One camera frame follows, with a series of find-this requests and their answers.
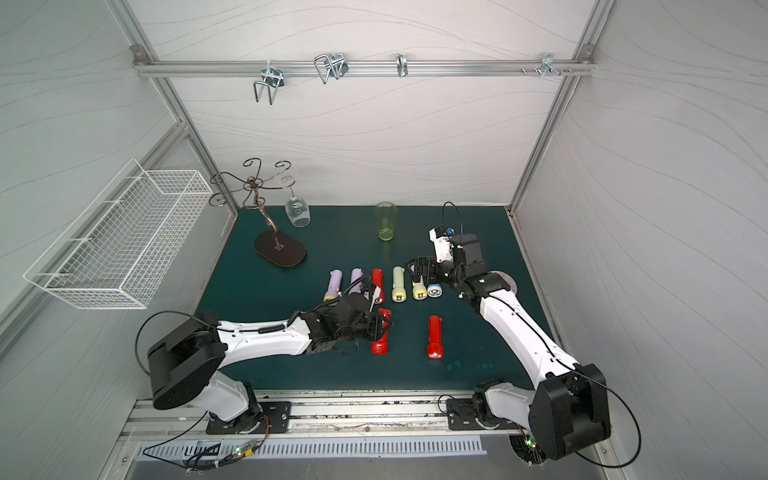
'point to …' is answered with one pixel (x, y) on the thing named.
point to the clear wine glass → (297, 208)
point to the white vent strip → (207, 450)
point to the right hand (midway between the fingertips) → (421, 261)
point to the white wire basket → (117, 250)
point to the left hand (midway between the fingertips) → (390, 325)
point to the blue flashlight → (434, 290)
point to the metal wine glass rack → (274, 247)
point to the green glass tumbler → (386, 214)
